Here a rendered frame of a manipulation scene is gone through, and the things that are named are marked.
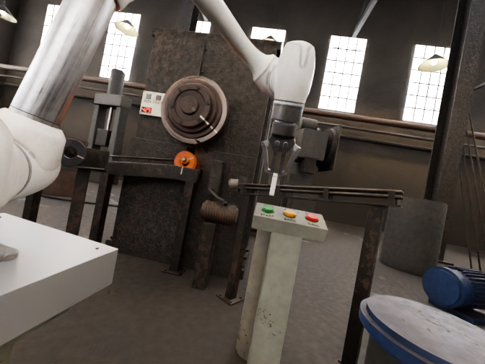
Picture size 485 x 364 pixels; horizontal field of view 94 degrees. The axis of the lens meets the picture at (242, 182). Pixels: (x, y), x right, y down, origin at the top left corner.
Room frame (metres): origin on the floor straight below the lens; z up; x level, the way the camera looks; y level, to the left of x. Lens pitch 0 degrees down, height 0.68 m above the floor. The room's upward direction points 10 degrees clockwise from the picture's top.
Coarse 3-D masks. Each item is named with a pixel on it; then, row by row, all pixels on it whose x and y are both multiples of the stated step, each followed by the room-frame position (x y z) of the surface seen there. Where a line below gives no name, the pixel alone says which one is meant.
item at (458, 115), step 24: (480, 0) 3.70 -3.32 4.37; (192, 24) 4.52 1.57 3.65; (456, 24) 4.01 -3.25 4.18; (480, 24) 3.69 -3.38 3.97; (456, 48) 4.00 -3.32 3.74; (480, 48) 3.68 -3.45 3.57; (456, 72) 3.94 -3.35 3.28; (456, 96) 3.71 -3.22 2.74; (456, 120) 3.70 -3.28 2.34; (456, 144) 3.69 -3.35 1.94; (432, 168) 4.00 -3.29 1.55; (456, 168) 3.69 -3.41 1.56; (432, 192) 3.99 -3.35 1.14
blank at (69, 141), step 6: (66, 144) 1.26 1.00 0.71; (72, 144) 1.27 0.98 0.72; (78, 144) 1.28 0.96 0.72; (78, 150) 1.28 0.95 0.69; (84, 150) 1.30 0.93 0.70; (78, 156) 1.28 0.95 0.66; (84, 156) 1.30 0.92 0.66; (66, 162) 1.26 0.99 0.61; (72, 162) 1.27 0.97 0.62; (78, 162) 1.29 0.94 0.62
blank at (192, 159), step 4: (180, 152) 1.56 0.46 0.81; (184, 152) 1.56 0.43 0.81; (188, 152) 1.56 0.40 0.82; (176, 156) 1.57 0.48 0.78; (180, 156) 1.56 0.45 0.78; (184, 156) 1.56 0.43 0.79; (188, 156) 1.56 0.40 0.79; (192, 156) 1.56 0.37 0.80; (176, 160) 1.57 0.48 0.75; (180, 160) 1.57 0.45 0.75; (192, 160) 1.56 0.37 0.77; (176, 164) 1.57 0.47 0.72; (180, 164) 1.56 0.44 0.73; (188, 164) 1.56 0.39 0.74; (192, 164) 1.56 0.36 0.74
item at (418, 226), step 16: (400, 208) 2.76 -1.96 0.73; (416, 208) 2.63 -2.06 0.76; (432, 208) 2.58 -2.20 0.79; (400, 224) 2.74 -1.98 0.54; (416, 224) 2.61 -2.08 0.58; (432, 224) 2.58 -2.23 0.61; (384, 240) 2.93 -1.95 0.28; (400, 240) 2.71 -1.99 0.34; (416, 240) 2.61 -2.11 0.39; (432, 240) 2.58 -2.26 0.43; (384, 256) 2.87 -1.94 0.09; (400, 256) 2.69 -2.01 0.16; (416, 256) 2.60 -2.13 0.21; (432, 256) 2.58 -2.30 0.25; (416, 272) 2.59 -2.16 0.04
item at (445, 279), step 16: (432, 272) 1.74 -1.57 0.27; (448, 272) 1.66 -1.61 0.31; (464, 272) 1.67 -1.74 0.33; (480, 272) 1.75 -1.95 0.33; (432, 288) 1.72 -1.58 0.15; (448, 288) 1.63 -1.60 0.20; (464, 288) 1.56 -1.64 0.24; (480, 288) 1.61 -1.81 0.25; (448, 304) 1.61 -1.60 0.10; (464, 304) 1.57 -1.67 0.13; (480, 304) 1.58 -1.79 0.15; (464, 320) 1.62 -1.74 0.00; (480, 320) 1.58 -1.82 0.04
